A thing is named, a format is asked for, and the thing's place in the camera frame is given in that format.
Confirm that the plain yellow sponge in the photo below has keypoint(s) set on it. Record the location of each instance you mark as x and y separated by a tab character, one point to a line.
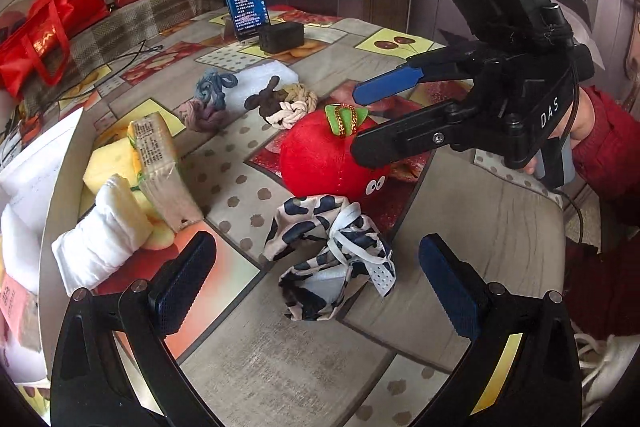
105	167

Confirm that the white sneaker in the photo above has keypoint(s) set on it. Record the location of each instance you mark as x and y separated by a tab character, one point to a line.
605	367

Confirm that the cow print face mask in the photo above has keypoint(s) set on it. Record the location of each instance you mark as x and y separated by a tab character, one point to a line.
300	219
325	287

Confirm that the yellow sponge with green scourer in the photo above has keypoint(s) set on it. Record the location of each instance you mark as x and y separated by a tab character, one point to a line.
152	227

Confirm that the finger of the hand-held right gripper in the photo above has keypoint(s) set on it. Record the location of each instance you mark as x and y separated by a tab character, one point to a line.
395	137
385	82

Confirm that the tissue packet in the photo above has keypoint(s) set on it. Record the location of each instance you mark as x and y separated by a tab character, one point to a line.
160	162

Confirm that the person's right hand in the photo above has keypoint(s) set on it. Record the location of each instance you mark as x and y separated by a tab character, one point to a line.
584	119

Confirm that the red plush apple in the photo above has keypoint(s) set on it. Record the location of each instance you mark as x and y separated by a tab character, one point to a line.
320	157

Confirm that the red tote bag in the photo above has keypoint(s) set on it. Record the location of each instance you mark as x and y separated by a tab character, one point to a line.
45	32

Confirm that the plaid blanket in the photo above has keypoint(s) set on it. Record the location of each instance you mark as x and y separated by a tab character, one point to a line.
150	17

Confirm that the white cardboard box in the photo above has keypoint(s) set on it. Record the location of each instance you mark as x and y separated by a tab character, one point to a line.
30	157

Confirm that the person's leg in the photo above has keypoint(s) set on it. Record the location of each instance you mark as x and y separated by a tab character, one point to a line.
600	287

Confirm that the small black box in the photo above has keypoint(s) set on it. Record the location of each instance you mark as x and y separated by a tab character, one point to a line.
281	38

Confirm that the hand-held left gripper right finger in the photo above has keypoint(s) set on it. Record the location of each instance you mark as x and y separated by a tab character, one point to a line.
450	292

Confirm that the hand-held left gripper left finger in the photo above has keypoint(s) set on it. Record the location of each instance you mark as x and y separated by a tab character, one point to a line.
185	277

